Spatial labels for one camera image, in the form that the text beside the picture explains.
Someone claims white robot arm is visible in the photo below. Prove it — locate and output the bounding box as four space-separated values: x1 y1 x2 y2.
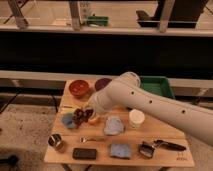
88 72 213 146

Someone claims folded blue cloth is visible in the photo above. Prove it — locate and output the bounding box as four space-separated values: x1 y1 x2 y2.
110 144 131 159

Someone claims black rectangular sponge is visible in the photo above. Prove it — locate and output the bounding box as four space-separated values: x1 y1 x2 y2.
72 148 97 160

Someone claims purple plate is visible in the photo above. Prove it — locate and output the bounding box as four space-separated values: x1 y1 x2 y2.
95 78 111 91

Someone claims red bowl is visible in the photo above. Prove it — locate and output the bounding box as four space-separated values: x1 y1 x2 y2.
69 80 89 98

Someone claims white paper cup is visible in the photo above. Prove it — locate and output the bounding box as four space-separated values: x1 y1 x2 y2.
129 109 145 128

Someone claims green box on shelf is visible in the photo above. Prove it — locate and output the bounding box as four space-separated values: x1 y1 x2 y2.
86 16 109 26

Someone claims metal spoon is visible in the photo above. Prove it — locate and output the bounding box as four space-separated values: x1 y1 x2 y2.
80 137 106 143

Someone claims dark purple grape bunch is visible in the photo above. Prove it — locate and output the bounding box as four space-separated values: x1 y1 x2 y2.
73 109 93 125

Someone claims blue plastic cup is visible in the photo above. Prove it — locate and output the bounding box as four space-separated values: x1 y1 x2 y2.
61 113 76 129

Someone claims black handled peeler tool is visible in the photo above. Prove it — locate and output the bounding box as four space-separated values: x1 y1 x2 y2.
138 139 186 159

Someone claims metal cup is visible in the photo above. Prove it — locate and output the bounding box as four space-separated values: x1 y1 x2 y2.
48 134 63 151

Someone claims green plastic tray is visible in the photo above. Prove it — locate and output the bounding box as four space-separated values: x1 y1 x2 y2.
140 76 175 99

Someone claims yellow round fruit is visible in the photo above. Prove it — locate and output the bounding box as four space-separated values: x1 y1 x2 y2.
88 116 100 125

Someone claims crumpled blue cloth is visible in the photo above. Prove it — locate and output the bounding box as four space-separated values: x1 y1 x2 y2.
104 116 125 136

